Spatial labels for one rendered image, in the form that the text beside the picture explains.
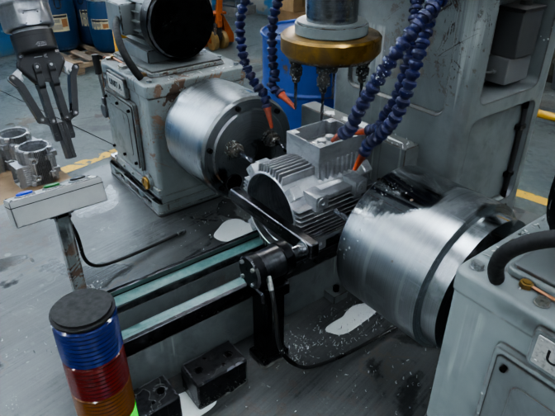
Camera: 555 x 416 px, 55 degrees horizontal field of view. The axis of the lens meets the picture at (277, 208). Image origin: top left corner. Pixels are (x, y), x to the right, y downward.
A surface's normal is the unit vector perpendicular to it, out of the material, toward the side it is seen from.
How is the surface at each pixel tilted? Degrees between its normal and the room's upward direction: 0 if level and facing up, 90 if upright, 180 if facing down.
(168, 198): 90
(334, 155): 90
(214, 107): 32
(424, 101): 90
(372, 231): 54
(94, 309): 0
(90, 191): 69
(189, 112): 47
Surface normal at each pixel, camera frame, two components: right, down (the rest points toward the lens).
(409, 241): -0.62, -0.30
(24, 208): 0.57, 0.07
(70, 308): 0.00, -0.86
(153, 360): 0.61, 0.41
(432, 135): -0.80, 0.31
